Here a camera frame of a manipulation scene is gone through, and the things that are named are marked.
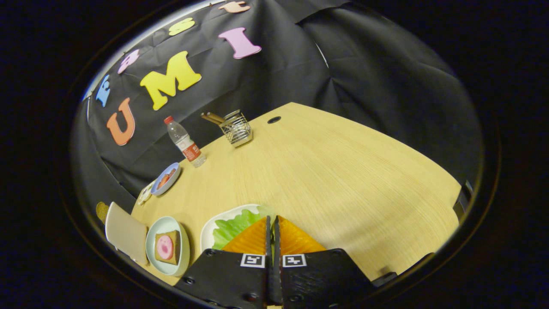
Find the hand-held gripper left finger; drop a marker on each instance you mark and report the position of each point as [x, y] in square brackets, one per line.
[227, 279]

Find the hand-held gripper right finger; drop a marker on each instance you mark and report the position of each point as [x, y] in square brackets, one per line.
[319, 279]

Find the green lettuce leaf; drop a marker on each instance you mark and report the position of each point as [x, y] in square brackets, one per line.
[233, 225]

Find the white rectangular plate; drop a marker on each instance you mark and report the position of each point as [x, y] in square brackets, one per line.
[208, 234]

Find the light green round plate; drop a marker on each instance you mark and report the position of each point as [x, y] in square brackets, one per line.
[184, 249]

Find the bread slice under ham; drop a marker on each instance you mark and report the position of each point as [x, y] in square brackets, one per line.
[175, 249]

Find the pink ham slice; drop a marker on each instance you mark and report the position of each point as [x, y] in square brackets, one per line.
[164, 247]

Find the white toaster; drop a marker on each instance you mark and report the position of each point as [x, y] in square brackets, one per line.
[126, 234]

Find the blue round plate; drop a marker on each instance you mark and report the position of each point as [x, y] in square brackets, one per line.
[171, 182]

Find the red tomato slice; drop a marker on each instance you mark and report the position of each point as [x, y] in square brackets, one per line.
[164, 181]

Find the white divided condiment tray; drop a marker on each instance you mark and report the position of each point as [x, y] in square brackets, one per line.
[145, 193]

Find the brown meat slice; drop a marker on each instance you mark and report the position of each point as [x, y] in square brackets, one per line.
[171, 172]

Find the clear bottle with red label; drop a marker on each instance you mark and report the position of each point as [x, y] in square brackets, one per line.
[186, 143]

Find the wooden chopsticks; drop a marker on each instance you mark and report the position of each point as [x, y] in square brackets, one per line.
[212, 118]

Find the dark chair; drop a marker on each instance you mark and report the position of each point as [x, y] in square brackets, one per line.
[463, 201]

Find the black backdrop cloth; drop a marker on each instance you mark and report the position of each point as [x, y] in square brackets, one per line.
[279, 73]

